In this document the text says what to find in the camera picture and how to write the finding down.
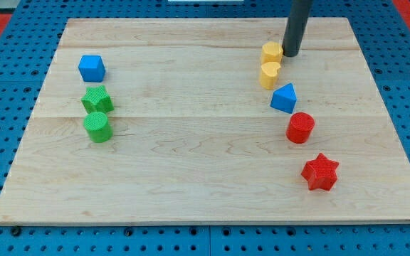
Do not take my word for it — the blue cube block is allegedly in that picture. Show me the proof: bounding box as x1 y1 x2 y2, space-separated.
78 55 106 82

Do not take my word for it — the green star block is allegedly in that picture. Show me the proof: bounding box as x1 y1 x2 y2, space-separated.
81 85 114 113

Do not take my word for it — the red cylinder block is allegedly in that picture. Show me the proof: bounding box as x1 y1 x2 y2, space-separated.
285 112 315 144

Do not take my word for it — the blue triangular prism block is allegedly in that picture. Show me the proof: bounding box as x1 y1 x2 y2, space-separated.
270 83 297 114

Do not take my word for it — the red star block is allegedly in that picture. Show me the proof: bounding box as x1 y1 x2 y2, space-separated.
301 153 340 191

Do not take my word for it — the light wooden board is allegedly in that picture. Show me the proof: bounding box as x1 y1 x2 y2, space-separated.
0 18 410 226

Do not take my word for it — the yellow heart block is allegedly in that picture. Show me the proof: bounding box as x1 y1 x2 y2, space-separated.
258 62 281 90

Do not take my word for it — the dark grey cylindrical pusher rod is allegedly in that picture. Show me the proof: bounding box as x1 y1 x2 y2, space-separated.
282 0 313 57

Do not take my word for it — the green cylinder block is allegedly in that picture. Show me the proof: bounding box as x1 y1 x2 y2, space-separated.
83 112 113 143

